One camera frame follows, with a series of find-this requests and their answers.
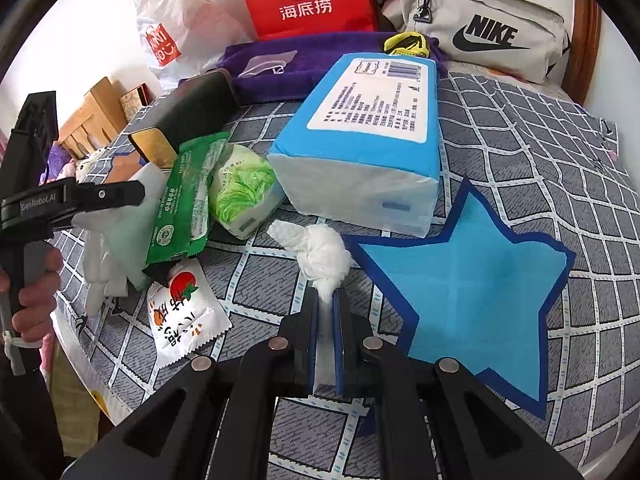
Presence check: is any wooden door frame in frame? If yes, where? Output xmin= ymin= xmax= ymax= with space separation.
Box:
xmin=562 ymin=0 xmax=602 ymax=105

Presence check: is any small translucent organza pouch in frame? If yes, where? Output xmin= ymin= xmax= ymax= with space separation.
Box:
xmin=238 ymin=50 xmax=297 ymax=78

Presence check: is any blue tissue pack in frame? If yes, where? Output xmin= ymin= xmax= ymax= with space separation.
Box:
xmin=267 ymin=52 xmax=440 ymax=237

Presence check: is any yellow black small pouch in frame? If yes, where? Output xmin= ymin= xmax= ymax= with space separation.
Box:
xmin=383 ymin=32 xmax=431 ymax=58

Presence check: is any white tomato snack packet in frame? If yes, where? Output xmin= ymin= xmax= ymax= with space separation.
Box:
xmin=146 ymin=258 xmax=232 ymax=368

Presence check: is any white foam sponge block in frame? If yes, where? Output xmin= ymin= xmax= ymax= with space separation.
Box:
xmin=72 ymin=162 xmax=167 ymax=290

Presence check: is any purple towel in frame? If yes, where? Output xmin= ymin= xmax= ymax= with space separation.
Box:
xmin=217 ymin=30 xmax=449 ymax=104

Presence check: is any brown framed picture card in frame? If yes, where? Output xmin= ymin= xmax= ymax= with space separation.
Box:
xmin=119 ymin=84 xmax=153 ymax=122

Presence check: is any white Miniso plastic bag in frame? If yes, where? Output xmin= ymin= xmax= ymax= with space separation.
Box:
xmin=132 ymin=0 xmax=250 ymax=92

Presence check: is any light blue star mat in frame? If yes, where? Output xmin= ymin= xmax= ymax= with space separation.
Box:
xmin=344 ymin=180 xmax=576 ymax=418

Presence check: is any brown star mat blue edge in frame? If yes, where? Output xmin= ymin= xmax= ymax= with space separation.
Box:
xmin=104 ymin=151 xmax=145 ymax=183

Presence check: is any purple plush toy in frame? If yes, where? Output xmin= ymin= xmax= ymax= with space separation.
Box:
xmin=40 ymin=144 xmax=76 ymax=184

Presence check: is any grey Nike waist bag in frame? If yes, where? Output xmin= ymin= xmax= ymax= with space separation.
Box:
xmin=378 ymin=0 xmax=570 ymax=84

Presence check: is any white tissue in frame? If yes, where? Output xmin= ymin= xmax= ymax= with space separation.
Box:
xmin=267 ymin=220 xmax=352 ymax=392

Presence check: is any green sachet packet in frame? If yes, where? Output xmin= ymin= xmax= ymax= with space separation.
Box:
xmin=143 ymin=131 xmax=230 ymax=285

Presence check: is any green white pocket tissue pack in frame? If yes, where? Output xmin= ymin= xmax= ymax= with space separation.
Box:
xmin=208 ymin=143 xmax=285 ymax=240

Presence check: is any dark green tea tin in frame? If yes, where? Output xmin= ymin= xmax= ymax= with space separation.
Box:
xmin=124 ymin=68 xmax=239 ymax=170

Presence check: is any person's left hand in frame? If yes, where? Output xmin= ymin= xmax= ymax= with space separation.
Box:
xmin=12 ymin=247 xmax=63 ymax=344

